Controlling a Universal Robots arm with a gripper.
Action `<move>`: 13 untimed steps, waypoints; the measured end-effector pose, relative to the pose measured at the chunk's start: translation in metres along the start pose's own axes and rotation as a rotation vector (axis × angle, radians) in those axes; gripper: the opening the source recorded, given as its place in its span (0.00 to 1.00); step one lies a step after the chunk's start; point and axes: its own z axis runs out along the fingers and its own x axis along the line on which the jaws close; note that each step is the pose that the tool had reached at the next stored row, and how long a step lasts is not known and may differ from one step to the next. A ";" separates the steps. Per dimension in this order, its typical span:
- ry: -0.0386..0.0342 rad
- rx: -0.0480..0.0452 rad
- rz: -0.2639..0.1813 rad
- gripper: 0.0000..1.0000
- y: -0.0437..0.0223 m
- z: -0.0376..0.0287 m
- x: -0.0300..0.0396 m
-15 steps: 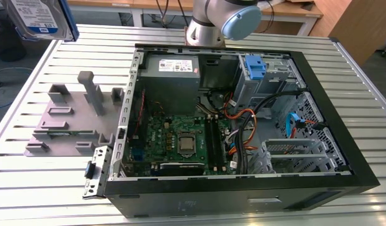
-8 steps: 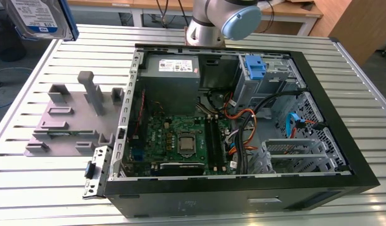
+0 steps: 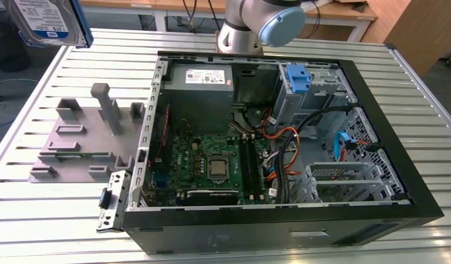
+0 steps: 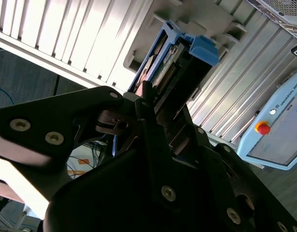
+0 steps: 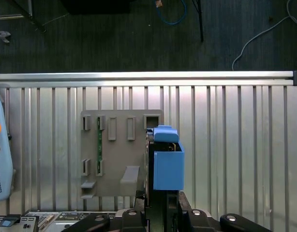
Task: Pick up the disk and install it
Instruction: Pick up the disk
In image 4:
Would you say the hard disk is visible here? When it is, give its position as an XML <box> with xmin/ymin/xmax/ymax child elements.
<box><xmin>126</xmin><ymin>20</ymin><xmax>221</xmax><ymax>121</ymax></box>

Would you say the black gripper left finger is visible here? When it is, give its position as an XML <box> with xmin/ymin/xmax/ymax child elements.
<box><xmin>0</xmin><ymin>81</ymin><xmax>185</xmax><ymax>215</ymax></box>

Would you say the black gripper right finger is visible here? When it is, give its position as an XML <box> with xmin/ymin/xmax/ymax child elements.
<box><xmin>184</xmin><ymin>107</ymin><xmax>297</xmax><ymax>232</ymax></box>

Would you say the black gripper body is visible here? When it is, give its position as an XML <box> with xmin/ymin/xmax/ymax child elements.
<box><xmin>39</xmin><ymin>149</ymin><xmax>238</xmax><ymax>232</ymax></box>

